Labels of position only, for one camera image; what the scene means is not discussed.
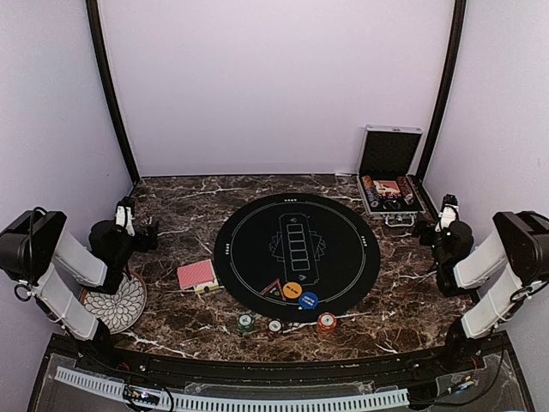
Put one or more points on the white slotted cable duct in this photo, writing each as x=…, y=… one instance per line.
x=144, y=398

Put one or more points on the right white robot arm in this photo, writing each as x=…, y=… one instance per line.
x=512, y=261

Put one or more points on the round black poker mat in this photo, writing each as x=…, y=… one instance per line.
x=315, y=241

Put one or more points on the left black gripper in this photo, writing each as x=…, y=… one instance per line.
x=143, y=245

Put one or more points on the floral ceramic plate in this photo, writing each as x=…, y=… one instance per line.
x=121, y=310

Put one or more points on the red poker chip stack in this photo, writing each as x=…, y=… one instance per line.
x=326, y=324

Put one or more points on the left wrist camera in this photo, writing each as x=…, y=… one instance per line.
x=125, y=215

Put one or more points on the aluminium poker chip case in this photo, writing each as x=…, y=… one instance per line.
x=383, y=175

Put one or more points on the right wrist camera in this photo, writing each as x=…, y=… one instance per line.
x=449, y=212

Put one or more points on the orange big blind button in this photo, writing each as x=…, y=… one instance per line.
x=292, y=290

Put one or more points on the blue small blind button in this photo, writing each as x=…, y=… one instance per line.
x=308, y=301

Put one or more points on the right black frame post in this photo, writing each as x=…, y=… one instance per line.
x=451, y=56

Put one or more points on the triangular red dealer button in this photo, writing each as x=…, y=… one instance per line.
x=274, y=291

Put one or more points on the red playing card deck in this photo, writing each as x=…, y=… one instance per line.
x=199, y=277

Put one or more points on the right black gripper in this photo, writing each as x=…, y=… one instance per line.
x=425, y=239

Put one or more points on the left black frame post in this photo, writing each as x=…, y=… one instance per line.
x=100, y=53

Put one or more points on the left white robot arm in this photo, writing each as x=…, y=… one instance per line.
x=52, y=267

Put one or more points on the black frame post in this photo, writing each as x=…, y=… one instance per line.
x=100, y=53
x=451, y=56

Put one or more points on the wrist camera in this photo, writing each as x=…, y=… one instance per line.
x=125, y=215
x=449, y=212

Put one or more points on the green poker chip stack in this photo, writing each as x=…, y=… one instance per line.
x=245, y=323

